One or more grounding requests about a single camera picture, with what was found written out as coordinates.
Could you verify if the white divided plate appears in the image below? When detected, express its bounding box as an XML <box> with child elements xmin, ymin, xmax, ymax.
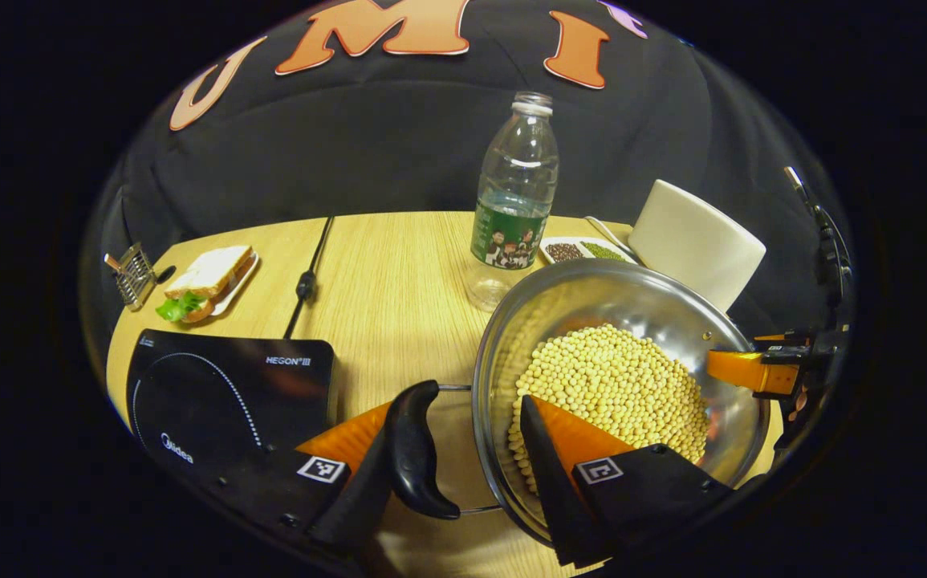
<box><xmin>539</xmin><ymin>237</ymin><xmax>640</xmax><ymax>267</ymax></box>

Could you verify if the sandwich with lettuce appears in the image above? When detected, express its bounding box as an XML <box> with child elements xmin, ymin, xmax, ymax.
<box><xmin>156</xmin><ymin>245</ymin><xmax>254</xmax><ymax>324</ymax></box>

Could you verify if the clear plastic water bottle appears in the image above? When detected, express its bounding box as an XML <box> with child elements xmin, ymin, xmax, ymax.
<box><xmin>463</xmin><ymin>91</ymin><xmax>560</xmax><ymax>314</ymax></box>

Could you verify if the steel pot with black handle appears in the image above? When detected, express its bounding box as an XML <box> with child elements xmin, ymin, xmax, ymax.
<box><xmin>383</xmin><ymin>258</ymin><xmax>773</xmax><ymax>551</ymax></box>

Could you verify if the white toaster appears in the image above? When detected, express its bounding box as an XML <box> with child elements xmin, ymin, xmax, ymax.
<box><xmin>628</xmin><ymin>179</ymin><xmax>767</xmax><ymax>314</ymax></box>

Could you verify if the metal wire rack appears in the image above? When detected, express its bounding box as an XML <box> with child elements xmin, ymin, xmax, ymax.
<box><xmin>104</xmin><ymin>243</ymin><xmax>177</xmax><ymax>312</ymax></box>

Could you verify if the black induction cooktop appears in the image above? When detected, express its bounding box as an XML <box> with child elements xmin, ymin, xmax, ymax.
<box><xmin>126</xmin><ymin>329</ymin><xmax>341</xmax><ymax>482</ymax></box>

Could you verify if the black backdrop cloth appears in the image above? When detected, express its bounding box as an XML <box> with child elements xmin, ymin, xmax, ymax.
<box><xmin>82</xmin><ymin>0</ymin><xmax>857</xmax><ymax>378</ymax></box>

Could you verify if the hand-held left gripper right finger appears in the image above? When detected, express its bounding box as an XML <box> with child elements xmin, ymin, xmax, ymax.
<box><xmin>516</xmin><ymin>393</ymin><xmax>735</xmax><ymax>568</ymax></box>

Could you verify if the pile of soybeans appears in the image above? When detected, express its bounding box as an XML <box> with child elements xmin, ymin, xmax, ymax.
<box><xmin>507</xmin><ymin>324</ymin><xmax>711</xmax><ymax>495</ymax></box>

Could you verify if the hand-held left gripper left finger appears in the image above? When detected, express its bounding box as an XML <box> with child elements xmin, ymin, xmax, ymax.
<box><xmin>213</xmin><ymin>400</ymin><xmax>393</xmax><ymax>560</ymax></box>

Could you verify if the black power cable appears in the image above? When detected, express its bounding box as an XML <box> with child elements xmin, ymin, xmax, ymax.
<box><xmin>283</xmin><ymin>215</ymin><xmax>335</xmax><ymax>340</ymax></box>

